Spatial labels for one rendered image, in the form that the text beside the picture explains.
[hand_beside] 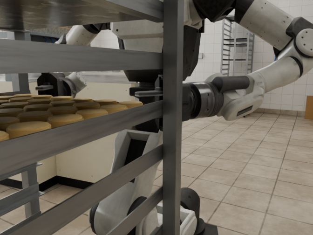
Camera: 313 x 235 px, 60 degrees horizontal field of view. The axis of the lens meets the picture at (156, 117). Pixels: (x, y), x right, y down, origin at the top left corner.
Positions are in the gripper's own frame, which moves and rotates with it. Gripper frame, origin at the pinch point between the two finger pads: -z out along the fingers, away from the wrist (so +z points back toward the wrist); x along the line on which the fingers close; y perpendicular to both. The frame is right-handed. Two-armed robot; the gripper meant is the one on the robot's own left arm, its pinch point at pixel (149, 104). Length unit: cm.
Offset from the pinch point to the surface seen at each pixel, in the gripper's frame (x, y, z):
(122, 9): 16.7, 10.2, -10.7
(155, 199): -17.8, 7.4, -3.2
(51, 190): -87, -159, 7
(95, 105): 1.1, 1.7, -12.6
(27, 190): -26.0, -29.9, -22.2
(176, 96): 2.5, 8.4, 1.0
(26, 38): 26, -156, -1
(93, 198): -9.2, 16.4, -18.8
